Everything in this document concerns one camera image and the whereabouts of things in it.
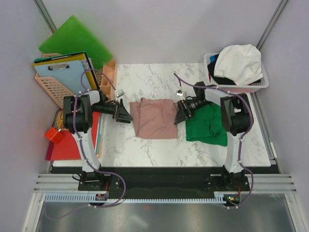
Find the teal folder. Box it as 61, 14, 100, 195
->
95, 114, 105, 158

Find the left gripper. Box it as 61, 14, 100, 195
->
92, 99, 132, 124

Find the orange desk organizer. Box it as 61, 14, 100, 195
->
97, 60, 117, 102

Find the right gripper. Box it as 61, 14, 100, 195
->
174, 98, 211, 125

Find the white laundry basket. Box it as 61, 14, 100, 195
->
204, 53, 269, 93

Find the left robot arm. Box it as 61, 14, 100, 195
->
63, 90, 133, 173

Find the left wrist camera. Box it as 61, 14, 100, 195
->
114, 89, 124, 100

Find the green t shirt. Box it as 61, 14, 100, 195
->
185, 103, 227, 146

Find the black folder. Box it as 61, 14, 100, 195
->
33, 51, 100, 89

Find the red folder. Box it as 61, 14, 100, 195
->
45, 112, 101, 161

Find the pink t shirt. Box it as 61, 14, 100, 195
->
129, 97, 178, 140

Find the white cable duct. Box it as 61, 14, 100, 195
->
44, 193, 239, 203

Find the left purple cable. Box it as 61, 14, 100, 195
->
72, 68, 127, 208

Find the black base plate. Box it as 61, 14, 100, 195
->
50, 165, 281, 200

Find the green plastic folder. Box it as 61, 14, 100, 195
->
39, 15, 113, 69

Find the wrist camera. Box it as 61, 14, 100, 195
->
176, 89, 186, 99
114, 89, 124, 100

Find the red cube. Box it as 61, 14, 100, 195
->
45, 127, 64, 144

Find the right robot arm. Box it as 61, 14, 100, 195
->
174, 82, 253, 190

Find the blue clipboard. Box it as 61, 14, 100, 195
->
34, 60, 91, 94

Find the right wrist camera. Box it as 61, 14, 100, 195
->
176, 89, 186, 99

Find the aluminium frame rail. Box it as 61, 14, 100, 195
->
33, 94, 298, 194

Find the pink file rack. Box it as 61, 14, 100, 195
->
33, 56, 79, 108

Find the black t shirt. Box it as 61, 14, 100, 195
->
207, 60, 264, 87

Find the white t shirt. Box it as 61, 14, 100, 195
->
214, 44, 263, 86

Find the brown book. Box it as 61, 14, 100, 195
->
52, 109, 64, 130

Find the yellow folder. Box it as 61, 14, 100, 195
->
33, 54, 99, 90

